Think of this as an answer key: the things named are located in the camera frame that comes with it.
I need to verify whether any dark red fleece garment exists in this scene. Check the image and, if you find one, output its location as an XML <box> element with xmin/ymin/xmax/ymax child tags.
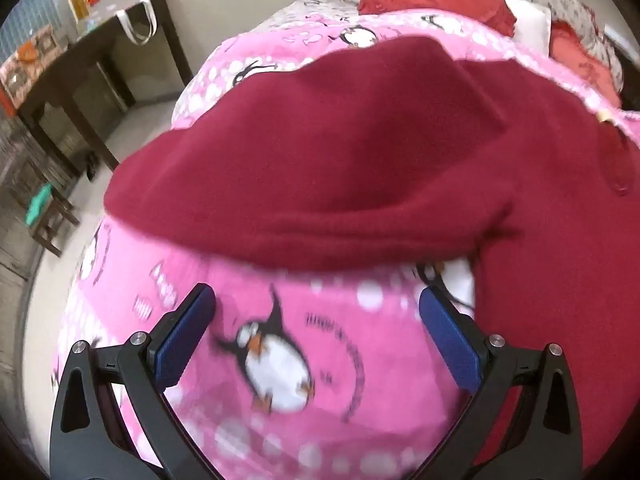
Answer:
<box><xmin>105</xmin><ymin>36</ymin><xmax>639</xmax><ymax>479</ymax></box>

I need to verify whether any wooden stool green cushion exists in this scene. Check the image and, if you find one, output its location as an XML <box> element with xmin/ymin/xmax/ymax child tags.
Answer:
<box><xmin>10</xmin><ymin>182</ymin><xmax>80</xmax><ymax>258</ymax></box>

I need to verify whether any dark wooden desk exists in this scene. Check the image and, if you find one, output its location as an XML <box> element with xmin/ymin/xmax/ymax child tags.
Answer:
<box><xmin>0</xmin><ymin>0</ymin><xmax>194</xmax><ymax>174</ymax></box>

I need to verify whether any small red heart pillow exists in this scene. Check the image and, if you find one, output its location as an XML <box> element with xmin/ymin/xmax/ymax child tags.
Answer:
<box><xmin>549</xmin><ymin>21</ymin><xmax>620</xmax><ymax>107</ymax></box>

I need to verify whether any white square pillow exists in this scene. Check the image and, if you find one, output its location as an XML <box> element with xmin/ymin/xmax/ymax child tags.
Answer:
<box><xmin>504</xmin><ymin>0</ymin><xmax>551</xmax><ymax>56</ymax></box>

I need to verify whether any white tote bag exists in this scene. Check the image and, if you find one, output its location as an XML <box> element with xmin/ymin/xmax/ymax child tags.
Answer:
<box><xmin>115</xmin><ymin>0</ymin><xmax>158</xmax><ymax>47</ymax></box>

